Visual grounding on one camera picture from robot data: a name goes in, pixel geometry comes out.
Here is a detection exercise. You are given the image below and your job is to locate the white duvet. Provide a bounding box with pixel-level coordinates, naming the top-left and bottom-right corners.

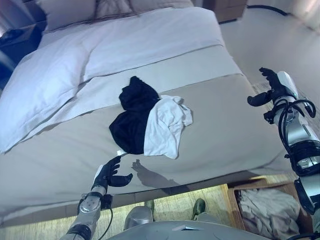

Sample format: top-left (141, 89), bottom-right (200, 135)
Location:
top-left (0, 6), bottom-right (225, 155)

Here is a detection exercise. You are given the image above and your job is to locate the black garment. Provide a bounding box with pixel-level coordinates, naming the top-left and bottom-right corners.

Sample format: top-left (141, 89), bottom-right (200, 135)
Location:
top-left (108, 76), bottom-right (162, 156)

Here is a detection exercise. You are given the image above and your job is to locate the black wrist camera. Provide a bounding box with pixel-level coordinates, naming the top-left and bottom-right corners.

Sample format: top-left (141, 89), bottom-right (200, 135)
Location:
top-left (263, 111), bottom-right (276, 125)
top-left (101, 194), bottom-right (113, 210)

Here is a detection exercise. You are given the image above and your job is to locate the dark bedside table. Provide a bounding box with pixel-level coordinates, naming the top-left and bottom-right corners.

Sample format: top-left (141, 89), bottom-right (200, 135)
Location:
top-left (0, 21), bottom-right (48, 67)

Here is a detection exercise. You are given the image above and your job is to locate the wooden bedside table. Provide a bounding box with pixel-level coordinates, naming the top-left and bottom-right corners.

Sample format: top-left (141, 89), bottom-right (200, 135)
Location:
top-left (202, 0), bottom-right (247, 25)

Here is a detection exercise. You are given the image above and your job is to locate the brown wicker laundry basket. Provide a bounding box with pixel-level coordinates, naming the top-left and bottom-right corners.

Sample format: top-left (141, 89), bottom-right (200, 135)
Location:
top-left (226, 176), bottom-right (315, 236)

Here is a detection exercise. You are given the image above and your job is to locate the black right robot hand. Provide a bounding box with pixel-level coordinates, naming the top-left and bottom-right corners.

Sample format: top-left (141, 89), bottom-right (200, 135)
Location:
top-left (247, 66), bottom-right (300, 107)

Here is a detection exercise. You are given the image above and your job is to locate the white textured blanket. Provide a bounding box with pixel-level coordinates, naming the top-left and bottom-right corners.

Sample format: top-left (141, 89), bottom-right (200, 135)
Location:
top-left (24, 44), bottom-right (245, 137)

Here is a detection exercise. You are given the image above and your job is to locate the silver left robot leg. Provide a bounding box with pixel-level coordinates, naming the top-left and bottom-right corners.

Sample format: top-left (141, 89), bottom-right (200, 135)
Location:
top-left (123, 199), bottom-right (155, 230)

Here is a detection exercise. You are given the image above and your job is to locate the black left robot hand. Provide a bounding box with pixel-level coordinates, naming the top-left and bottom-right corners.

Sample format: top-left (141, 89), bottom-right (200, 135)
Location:
top-left (91, 156), bottom-right (134, 192)

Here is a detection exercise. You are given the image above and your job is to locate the grey robot torso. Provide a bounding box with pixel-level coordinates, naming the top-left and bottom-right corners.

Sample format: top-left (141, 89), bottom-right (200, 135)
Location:
top-left (104, 219), bottom-right (301, 240)

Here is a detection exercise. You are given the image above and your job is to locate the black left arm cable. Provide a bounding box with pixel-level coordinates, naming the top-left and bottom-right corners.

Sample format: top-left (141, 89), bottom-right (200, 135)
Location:
top-left (97, 207), bottom-right (114, 240)

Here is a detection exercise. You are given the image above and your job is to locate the bed with beige cover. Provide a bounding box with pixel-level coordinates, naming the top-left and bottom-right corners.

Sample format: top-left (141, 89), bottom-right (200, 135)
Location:
top-left (0, 0), bottom-right (296, 226)

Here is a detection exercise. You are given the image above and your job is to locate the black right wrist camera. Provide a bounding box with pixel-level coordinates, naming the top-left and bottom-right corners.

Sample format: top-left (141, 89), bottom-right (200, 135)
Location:
top-left (263, 111), bottom-right (276, 125)

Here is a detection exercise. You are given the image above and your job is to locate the black floor cable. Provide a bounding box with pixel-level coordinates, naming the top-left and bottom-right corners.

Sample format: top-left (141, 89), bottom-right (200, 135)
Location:
top-left (247, 3), bottom-right (291, 17)

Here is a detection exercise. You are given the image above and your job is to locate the beige pillow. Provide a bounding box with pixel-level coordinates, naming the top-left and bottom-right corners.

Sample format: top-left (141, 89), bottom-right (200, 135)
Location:
top-left (37, 0), bottom-right (99, 32)
top-left (129, 0), bottom-right (195, 14)

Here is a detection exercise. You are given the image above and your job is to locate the white garment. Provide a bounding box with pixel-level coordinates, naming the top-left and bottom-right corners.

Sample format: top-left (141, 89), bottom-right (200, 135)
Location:
top-left (143, 94), bottom-right (195, 160)

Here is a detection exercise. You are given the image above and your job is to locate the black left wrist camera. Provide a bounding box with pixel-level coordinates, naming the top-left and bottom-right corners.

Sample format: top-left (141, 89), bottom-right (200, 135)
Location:
top-left (101, 194), bottom-right (113, 210)

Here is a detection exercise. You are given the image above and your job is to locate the patterned grey pillow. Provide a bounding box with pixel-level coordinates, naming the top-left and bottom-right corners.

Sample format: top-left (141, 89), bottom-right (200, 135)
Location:
top-left (94, 0), bottom-right (136, 20)

